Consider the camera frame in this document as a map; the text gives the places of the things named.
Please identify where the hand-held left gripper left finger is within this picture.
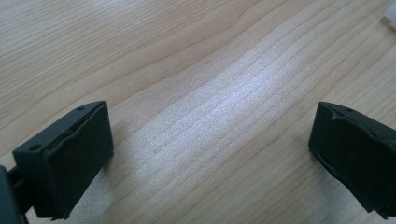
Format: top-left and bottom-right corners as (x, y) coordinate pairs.
(12, 100), (115, 220)

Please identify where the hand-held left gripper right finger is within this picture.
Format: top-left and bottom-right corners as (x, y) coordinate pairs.
(307, 101), (396, 220)

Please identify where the grey white handheld device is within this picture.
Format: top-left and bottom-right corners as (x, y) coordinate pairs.
(383, 1), (396, 31)

